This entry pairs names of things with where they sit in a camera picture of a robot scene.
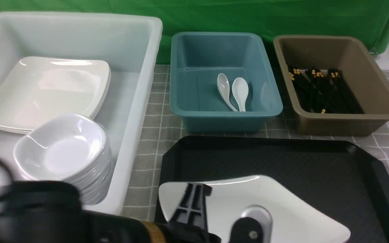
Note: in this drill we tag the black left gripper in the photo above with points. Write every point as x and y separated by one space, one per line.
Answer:
51 212

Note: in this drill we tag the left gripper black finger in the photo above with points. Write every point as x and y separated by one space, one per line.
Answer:
191 209
253 226

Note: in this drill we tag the large white square rice plate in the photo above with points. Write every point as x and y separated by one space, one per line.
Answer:
294 221

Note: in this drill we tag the white ceramic spoon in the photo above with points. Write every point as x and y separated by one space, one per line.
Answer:
223 86
240 90

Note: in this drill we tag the top stacked square plate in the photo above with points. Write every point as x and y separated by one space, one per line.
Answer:
46 91

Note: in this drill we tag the stack of white bowls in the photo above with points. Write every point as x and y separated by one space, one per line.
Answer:
89 170

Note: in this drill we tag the black serving tray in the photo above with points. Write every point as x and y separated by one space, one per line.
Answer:
334 176

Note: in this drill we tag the white ceramic spoon in bin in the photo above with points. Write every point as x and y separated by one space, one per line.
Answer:
223 86

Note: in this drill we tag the teal plastic bin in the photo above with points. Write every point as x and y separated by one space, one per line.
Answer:
197 60

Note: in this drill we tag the bundle of black chopsticks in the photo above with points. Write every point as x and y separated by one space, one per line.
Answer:
322 93

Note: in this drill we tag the brown plastic bin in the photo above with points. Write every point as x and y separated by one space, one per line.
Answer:
362 74

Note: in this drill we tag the grey checked tablecloth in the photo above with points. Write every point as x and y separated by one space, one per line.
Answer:
161 130

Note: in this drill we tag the large white plastic bin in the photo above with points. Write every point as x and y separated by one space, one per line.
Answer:
128 43

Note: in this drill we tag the green backdrop cloth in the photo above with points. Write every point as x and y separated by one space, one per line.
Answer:
366 20

